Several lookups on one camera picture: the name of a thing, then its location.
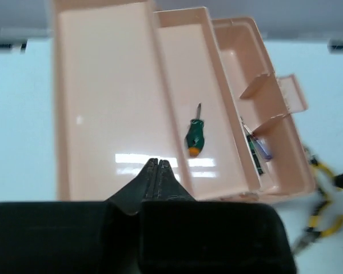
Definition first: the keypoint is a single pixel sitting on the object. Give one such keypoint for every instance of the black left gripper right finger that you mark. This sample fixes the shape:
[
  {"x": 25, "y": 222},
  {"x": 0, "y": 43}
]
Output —
[{"x": 181, "y": 235}]

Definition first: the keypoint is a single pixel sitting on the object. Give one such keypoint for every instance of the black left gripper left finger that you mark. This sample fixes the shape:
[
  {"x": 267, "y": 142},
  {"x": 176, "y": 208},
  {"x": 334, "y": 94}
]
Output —
[{"x": 73, "y": 237}]

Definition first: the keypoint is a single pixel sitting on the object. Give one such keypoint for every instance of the yellow long-nose pliers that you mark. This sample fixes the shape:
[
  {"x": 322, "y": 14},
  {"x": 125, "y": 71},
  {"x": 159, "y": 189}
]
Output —
[{"x": 312, "y": 233}]

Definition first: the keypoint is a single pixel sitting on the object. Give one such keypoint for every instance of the purple-handled small screwdriver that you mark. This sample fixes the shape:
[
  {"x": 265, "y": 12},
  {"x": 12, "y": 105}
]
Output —
[{"x": 263, "y": 149}]

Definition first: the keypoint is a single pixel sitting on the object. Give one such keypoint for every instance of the green orange-capped stubby screwdriver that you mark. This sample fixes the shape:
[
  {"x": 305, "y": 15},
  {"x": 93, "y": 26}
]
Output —
[{"x": 194, "y": 138}]

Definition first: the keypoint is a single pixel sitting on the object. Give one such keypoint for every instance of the pink plastic toolbox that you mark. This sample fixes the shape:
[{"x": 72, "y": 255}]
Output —
[{"x": 128, "y": 80}]

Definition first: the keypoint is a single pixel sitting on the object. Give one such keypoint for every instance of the black logo sticker right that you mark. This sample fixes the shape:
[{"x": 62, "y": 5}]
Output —
[{"x": 335, "y": 46}]

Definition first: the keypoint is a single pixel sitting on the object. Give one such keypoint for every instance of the black logo sticker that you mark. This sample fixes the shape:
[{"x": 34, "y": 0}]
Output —
[
  {"x": 335, "y": 46},
  {"x": 17, "y": 46}
]

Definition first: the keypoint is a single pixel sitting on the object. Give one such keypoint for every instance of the black logo sticker left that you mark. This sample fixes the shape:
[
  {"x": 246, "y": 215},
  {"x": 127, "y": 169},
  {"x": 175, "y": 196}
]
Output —
[{"x": 17, "y": 46}]

